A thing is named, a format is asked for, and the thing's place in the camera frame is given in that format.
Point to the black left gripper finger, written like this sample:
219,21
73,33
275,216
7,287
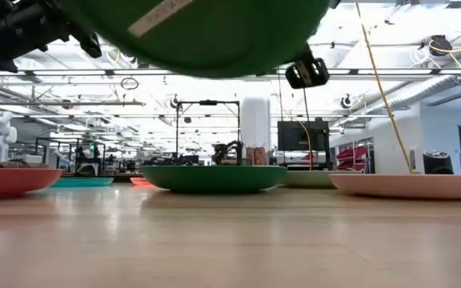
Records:
88,44

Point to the pink plastic plate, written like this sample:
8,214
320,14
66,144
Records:
414,186

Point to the black monitor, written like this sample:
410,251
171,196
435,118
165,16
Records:
294,136

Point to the black office chair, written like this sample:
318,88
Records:
436,164

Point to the red storage bins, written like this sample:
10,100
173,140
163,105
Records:
352,154

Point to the dark green plastic plate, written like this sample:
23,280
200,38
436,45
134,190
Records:
214,40
214,180

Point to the small light green plastic plate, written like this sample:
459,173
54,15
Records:
310,180

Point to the black workstation frame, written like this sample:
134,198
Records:
88,162

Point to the black tall frame stand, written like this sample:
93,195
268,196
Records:
207,102

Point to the small teal plastic plate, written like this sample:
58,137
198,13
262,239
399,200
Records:
82,182

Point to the small orange plastic plate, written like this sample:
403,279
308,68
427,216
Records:
139,182

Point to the brown cardboard box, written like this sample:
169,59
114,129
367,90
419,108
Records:
256,157

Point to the black background robot arm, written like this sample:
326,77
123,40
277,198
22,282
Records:
222,152

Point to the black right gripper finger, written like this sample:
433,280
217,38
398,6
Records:
308,74

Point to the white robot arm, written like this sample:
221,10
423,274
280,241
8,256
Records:
0,134

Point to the red-orange plastic plate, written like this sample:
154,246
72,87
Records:
10,182

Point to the white round pillar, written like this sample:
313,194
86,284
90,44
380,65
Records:
255,124

